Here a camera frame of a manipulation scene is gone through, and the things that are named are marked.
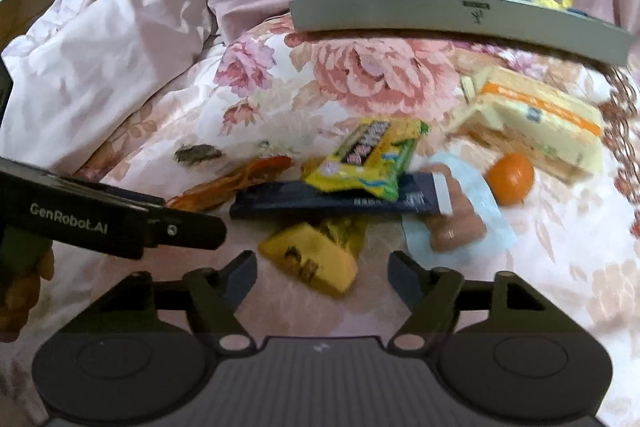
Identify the dark blue snack packet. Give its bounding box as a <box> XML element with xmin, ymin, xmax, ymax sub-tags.
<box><xmin>229</xmin><ymin>171</ymin><xmax>457</xmax><ymax>222</ymax></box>

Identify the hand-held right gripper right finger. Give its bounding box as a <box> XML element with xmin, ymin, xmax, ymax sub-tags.
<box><xmin>387</xmin><ymin>249</ymin><xmax>549</xmax><ymax>353</ymax></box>

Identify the floral bedsheet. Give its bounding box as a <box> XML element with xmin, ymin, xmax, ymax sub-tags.
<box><xmin>0</xmin><ymin>12</ymin><xmax>640</xmax><ymax>418</ymax></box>

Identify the cream biscuit packet orange stripe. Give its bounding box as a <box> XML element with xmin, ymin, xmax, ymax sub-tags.
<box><xmin>447</xmin><ymin>66</ymin><xmax>607</xmax><ymax>184</ymax></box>

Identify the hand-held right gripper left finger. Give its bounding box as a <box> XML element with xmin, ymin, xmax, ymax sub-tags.
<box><xmin>97</xmin><ymin>249</ymin><xmax>259</xmax><ymax>353</ymax></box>

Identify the yellow-green snack packet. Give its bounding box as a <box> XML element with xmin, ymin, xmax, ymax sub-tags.
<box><xmin>301</xmin><ymin>117</ymin><xmax>432</xmax><ymax>204</ymax></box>

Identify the colourful picture play mat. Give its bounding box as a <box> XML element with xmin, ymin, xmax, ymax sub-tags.
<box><xmin>289</xmin><ymin>0</ymin><xmax>634</xmax><ymax>68</ymax></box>

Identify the yellow snack packet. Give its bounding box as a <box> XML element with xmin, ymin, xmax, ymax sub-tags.
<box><xmin>257</xmin><ymin>216</ymin><xmax>370</xmax><ymax>299</ymax></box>

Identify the orange fruit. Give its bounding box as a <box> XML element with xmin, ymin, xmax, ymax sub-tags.
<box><xmin>486</xmin><ymin>151</ymin><xmax>536</xmax><ymax>208</ymax></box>

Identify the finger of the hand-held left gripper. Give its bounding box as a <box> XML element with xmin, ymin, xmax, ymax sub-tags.
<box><xmin>144</xmin><ymin>201</ymin><xmax>228</xmax><ymax>254</ymax></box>

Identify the orange clear snack packet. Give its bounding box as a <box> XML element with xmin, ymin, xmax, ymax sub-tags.
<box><xmin>166</xmin><ymin>156</ymin><xmax>294</xmax><ymax>214</ymax></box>

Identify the wooden headboard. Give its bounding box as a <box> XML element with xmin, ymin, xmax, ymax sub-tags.
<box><xmin>0</xmin><ymin>0</ymin><xmax>82</xmax><ymax>58</ymax></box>

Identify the yellow crinkled packet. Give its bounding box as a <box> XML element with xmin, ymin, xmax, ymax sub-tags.
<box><xmin>536</xmin><ymin>0</ymin><xmax>577</xmax><ymax>14</ymax></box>

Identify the person's left hand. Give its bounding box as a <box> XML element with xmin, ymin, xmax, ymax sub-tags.
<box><xmin>0</xmin><ymin>249</ymin><xmax>56</xmax><ymax>344</ymax></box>

